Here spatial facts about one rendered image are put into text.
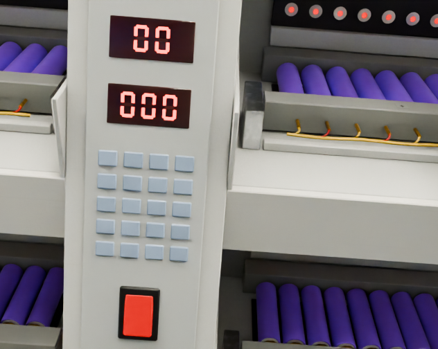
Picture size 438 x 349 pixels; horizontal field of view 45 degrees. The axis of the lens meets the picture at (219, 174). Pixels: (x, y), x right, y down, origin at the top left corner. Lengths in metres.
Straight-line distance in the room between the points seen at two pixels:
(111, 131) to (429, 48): 0.30
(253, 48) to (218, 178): 0.22
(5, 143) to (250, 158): 0.16
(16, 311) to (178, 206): 0.21
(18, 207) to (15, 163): 0.03
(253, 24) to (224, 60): 0.20
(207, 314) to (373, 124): 0.17
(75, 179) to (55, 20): 0.20
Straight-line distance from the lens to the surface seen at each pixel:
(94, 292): 0.33
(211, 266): 0.32
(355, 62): 0.46
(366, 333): 0.47
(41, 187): 0.33
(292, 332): 0.45
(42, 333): 0.45
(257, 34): 0.50
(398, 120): 0.39
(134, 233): 0.32
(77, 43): 0.31
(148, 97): 0.30
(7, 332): 0.45
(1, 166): 0.34
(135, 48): 0.30
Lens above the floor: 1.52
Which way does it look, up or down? 12 degrees down
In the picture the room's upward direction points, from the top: 4 degrees clockwise
